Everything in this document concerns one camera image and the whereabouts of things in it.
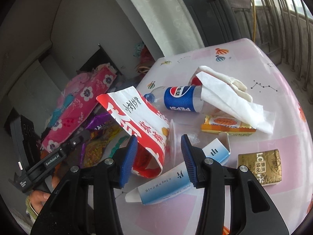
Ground gold foil packet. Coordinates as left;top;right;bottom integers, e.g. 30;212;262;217
237;149;282;186

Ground yellow broom stick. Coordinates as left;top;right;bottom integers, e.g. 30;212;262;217
252;0;257;43

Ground Pepsi plastic bottle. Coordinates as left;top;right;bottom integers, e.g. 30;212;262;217
144;85;204;113

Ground person's left hand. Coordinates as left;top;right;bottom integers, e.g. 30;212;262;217
29;190;50;214

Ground white curtain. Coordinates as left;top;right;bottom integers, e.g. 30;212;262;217
116;0;204;60

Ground orange snack wrapper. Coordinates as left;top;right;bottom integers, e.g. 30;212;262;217
201;116;256;136

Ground red white snack bag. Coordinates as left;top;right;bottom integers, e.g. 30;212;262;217
97;87;170;178

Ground metal balcony railing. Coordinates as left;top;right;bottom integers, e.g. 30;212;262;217
251;0;312;103

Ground purple yellow chip bag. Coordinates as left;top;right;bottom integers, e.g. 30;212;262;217
80;111;121;168

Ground pink patterned tablecloth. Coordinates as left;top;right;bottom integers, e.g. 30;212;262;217
116;39;312;234

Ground white tissue paper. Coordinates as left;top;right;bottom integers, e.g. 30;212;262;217
189;66;275;134

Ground blue white toothpaste box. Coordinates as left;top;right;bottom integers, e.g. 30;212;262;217
125;133;231;205

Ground clear plastic cup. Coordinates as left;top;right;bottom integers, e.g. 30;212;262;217
169;119;200;167

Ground pink floral quilt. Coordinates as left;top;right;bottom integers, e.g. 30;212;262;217
41;64;117;153

